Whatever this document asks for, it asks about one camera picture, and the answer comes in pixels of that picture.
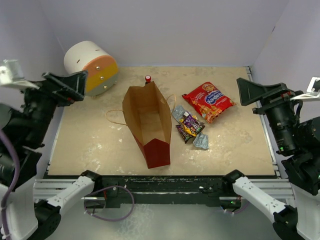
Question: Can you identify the yellow m&m packet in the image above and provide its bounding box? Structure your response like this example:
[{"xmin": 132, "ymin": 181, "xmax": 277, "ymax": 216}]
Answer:
[{"xmin": 182, "ymin": 125, "xmax": 198, "ymax": 137}]

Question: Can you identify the silver foil snack packet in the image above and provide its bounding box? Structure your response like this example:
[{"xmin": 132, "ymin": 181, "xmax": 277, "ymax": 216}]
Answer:
[{"xmin": 172, "ymin": 105, "xmax": 186, "ymax": 122}]

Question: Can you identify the brown m&m packet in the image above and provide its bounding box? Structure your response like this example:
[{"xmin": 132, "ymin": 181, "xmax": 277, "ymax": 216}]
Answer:
[{"xmin": 180, "ymin": 111, "xmax": 205, "ymax": 133}]

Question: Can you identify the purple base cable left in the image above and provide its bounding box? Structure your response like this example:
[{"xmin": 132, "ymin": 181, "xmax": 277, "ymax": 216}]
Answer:
[{"xmin": 83, "ymin": 184, "xmax": 135, "ymax": 222}]

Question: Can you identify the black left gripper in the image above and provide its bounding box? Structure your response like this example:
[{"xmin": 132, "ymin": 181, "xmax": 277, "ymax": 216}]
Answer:
[{"xmin": 15, "ymin": 69, "xmax": 89, "ymax": 144}]

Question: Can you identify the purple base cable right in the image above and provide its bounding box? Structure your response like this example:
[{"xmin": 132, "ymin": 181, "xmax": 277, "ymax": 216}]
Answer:
[{"xmin": 223, "ymin": 199, "xmax": 251, "ymax": 215}]

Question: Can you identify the purple m&m packet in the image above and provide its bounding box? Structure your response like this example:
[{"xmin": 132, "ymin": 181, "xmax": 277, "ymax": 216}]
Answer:
[{"xmin": 175, "ymin": 124, "xmax": 194, "ymax": 144}]

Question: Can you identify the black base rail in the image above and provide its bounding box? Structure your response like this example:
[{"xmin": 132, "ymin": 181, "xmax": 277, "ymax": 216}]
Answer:
[{"xmin": 85, "ymin": 175, "xmax": 243, "ymax": 212}]

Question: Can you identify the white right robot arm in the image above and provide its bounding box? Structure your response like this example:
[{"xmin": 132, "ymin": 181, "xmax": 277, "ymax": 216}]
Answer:
[{"xmin": 222, "ymin": 77, "xmax": 320, "ymax": 240}]

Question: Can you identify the white cylindrical toy drum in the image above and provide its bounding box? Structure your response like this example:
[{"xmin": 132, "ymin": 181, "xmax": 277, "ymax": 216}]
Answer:
[{"xmin": 63, "ymin": 40, "xmax": 119, "ymax": 97}]

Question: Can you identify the red black stamp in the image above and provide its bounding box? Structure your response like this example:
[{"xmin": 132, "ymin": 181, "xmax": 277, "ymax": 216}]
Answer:
[{"xmin": 145, "ymin": 75, "xmax": 152, "ymax": 83}]

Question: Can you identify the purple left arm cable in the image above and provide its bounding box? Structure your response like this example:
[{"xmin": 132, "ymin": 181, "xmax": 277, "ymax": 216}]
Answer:
[{"xmin": 0, "ymin": 129, "xmax": 21, "ymax": 233}]

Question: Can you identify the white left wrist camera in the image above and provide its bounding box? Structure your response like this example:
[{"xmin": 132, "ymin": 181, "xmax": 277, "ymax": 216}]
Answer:
[{"xmin": 0, "ymin": 59, "xmax": 39, "ymax": 91}]

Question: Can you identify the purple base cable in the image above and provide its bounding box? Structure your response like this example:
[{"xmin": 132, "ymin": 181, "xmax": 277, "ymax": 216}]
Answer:
[
  {"xmin": 223, "ymin": 199, "xmax": 251, "ymax": 215},
  {"xmin": 83, "ymin": 184, "xmax": 135, "ymax": 222}
]

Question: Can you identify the red candy bag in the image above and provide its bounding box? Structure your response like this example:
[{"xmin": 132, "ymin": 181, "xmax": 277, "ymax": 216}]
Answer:
[{"xmin": 182, "ymin": 81, "xmax": 236, "ymax": 124}]

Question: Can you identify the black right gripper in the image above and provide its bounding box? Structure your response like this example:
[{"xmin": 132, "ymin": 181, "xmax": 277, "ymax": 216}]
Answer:
[{"xmin": 236, "ymin": 75, "xmax": 303, "ymax": 151}]

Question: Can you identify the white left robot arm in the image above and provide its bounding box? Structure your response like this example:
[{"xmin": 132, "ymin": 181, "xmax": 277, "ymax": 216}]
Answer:
[{"xmin": 0, "ymin": 66, "xmax": 235, "ymax": 240}]

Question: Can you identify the red paper bag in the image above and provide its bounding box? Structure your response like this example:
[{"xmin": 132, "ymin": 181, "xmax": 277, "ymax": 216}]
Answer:
[{"xmin": 120, "ymin": 81, "xmax": 172, "ymax": 169}]

